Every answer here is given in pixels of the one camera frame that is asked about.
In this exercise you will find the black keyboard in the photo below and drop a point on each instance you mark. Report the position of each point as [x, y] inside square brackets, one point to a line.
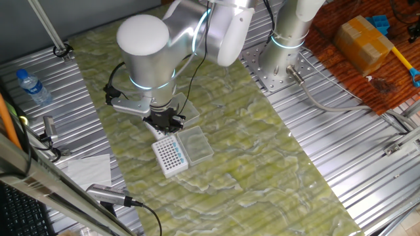
[19, 216]

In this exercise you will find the aluminium frame bar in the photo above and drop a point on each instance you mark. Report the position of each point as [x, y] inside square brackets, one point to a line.
[49, 187]

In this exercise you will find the aluminium pole black clamp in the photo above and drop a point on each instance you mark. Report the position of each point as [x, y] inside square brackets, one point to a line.
[46, 23]

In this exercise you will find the white paper sheet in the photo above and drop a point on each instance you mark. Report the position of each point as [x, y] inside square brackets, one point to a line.
[90, 170]

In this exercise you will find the clear plastic rack lid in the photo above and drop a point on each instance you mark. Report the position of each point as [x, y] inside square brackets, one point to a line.
[196, 146]
[190, 113]

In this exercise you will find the brown wooden board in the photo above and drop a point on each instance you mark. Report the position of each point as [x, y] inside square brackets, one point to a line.
[344, 88]

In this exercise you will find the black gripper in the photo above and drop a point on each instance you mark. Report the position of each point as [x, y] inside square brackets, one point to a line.
[162, 119]

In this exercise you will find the clear water bottle blue cap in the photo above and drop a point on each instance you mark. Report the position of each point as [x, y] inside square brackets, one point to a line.
[34, 88]

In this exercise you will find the green marble pattern mat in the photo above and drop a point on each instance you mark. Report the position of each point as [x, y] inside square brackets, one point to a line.
[246, 147]

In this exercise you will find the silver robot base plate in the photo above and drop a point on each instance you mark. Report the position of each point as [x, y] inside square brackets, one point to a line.
[272, 83]

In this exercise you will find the white pipette tip rack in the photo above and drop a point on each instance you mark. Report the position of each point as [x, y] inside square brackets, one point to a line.
[157, 135]
[167, 160]

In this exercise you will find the large silver camera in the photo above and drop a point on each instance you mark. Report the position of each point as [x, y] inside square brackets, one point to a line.
[106, 194]

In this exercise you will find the black device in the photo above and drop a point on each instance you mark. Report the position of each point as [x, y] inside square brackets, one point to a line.
[414, 31]

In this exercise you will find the cardboard box yellow tape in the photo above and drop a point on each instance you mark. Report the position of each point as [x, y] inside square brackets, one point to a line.
[361, 44]

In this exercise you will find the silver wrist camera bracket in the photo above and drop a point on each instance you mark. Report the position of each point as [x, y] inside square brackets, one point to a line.
[131, 105]

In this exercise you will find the blue plastic tray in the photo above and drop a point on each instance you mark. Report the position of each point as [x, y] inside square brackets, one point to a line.
[380, 23]

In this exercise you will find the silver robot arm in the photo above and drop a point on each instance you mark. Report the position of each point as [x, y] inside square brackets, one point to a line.
[144, 59]

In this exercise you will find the small silver camera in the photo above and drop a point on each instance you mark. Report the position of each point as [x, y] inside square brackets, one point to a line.
[50, 126]

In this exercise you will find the aluminium frame profile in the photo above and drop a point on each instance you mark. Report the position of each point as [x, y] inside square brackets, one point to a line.
[407, 139]

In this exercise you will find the orange tube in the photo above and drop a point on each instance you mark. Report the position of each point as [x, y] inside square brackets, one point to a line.
[6, 121]

